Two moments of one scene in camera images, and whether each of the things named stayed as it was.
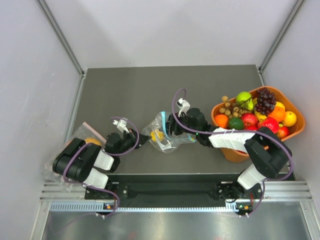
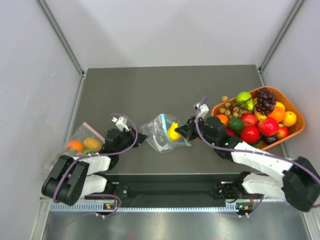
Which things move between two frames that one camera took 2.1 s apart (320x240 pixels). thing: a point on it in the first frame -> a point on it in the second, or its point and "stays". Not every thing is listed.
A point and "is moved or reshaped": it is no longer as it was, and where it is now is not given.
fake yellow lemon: x=157 y=135 is moved or reshaped
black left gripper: x=142 y=139 stays
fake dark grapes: x=266 y=101 stays
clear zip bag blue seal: x=166 y=143 stays
